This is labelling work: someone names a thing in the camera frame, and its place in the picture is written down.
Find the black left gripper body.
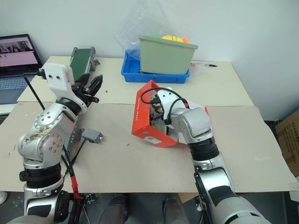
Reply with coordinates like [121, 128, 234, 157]
[71, 80, 100, 105]

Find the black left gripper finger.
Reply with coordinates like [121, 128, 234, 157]
[76, 73, 91, 89]
[88, 74, 104, 97]

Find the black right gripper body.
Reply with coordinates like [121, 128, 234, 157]
[150, 111, 164, 125]

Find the orange cardboard shoebox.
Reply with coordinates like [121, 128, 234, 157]
[131, 80, 209, 148]

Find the green mini conveyor belt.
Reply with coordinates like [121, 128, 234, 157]
[69, 46, 97, 81]

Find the blue plastic tray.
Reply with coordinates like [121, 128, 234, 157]
[121, 49, 191, 84]

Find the small grey motor box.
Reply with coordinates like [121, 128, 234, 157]
[80, 128, 104, 144]

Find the large beige cardboard sheet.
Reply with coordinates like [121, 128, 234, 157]
[0, 101, 299, 194]

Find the clear plastic bag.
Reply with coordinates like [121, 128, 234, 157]
[113, 4, 183, 62]

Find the green plastic bin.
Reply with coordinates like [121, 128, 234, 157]
[139, 35, 199, 75]

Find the open laptop computer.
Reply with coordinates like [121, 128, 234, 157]
[0, 34, 43, 105]

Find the yellow toy fruit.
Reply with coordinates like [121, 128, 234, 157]
[161, 35, 183, 42]

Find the dark rounded shape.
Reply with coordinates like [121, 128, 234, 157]
[98, 194, 128, 224]
[162, 197, 189, 224]

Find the brown cardboard carton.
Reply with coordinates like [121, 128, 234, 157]
[275, 109, 299, 178]

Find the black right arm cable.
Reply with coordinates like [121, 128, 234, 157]
[141, 87, 189, 125]

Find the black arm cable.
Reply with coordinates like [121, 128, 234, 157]
[141, 87, 189, 125]
[22, 71, 46, 110]

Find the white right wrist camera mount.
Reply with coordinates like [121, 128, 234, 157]
[157, 86, 180, 137]

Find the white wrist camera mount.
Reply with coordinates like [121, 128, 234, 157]
[157, 86, 180, 137]
[41, 63, 87, 114]

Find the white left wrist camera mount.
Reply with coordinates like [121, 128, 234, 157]
[41, 63, 87, 114]

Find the grey perforated metal bracket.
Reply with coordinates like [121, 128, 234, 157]
[62, 118, 83, 159]

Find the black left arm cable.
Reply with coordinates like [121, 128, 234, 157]
[22, 71, 46, 110]

